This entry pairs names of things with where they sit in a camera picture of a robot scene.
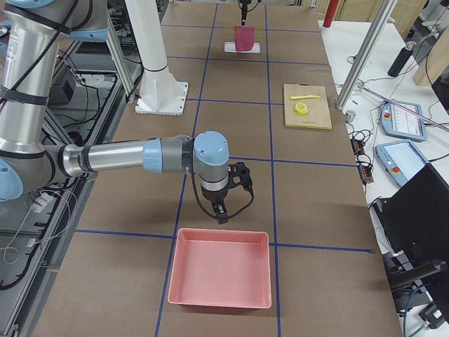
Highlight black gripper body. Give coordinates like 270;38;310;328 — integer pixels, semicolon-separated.
239;0;251;8
201;189;227;204

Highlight pink cleaning cloth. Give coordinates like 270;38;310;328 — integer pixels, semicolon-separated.
234;26;255;52

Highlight black water bottle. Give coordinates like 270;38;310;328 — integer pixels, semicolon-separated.
387;41;416;77

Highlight white rectangular tray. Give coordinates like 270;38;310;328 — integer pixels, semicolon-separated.
224;41;261;54

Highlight pink plastic bin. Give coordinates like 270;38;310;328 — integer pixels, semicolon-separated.
168;228;272;309

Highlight red bottle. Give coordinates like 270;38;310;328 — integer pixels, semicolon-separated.
323;0;340;28

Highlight yellow plastic knife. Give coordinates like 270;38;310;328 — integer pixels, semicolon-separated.
290;94;321;100

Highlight yellow lemon slices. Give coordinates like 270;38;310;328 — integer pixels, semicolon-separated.
294;103;308;116

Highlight bamboo cutting board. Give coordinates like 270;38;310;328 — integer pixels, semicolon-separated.
283;84;333;130

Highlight near blue teach pendant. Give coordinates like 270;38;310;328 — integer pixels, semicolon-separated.
375;140;429;187

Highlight blue teach pendant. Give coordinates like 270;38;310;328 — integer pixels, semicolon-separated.
375;140;429;187
380;102;427;142

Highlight far blue teach pendant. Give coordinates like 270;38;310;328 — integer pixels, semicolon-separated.
380;102;427;142

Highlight black monitor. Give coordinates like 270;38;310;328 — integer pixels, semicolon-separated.
373;164;448;262

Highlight pink metal rod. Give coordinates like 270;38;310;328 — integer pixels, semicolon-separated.
358;84;449;132

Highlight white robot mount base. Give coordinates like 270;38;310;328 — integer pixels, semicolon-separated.
126;0;189;116

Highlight aluminium frame post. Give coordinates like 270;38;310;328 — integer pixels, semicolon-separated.
335;0;398;111

